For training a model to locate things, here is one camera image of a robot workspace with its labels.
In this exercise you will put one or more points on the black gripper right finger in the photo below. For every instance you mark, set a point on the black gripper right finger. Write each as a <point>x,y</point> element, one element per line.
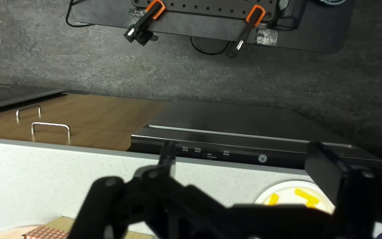
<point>353,190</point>

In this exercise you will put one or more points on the orange black clamp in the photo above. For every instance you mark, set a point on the orange black clamp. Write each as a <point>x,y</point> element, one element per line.
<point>140,30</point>
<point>253,20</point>

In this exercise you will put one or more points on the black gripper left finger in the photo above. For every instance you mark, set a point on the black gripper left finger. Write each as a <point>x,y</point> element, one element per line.
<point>152,195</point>

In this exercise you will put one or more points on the orange black clamp right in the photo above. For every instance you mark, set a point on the orange black clamp right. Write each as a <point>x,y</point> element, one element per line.
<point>253,20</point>

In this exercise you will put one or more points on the white plate with yellow fries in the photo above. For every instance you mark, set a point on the white plate with yellow fries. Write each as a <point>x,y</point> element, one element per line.
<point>303,192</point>

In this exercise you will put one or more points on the red checkered food basket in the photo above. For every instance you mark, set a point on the red checkered food basket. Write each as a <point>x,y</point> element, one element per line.
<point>56,228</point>

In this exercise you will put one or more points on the orange black clamp left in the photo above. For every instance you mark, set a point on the orange black clamp left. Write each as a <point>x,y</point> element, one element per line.
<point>140,30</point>

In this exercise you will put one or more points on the black dishwasher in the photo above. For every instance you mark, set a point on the black dishwasher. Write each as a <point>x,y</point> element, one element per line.
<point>245,134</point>

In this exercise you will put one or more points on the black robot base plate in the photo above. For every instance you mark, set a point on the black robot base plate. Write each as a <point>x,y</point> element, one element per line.
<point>318,25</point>

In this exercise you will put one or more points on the wooden lower cabinet drawers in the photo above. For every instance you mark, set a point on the wooden lower cabinet drawers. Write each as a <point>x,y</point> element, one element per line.
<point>80,119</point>

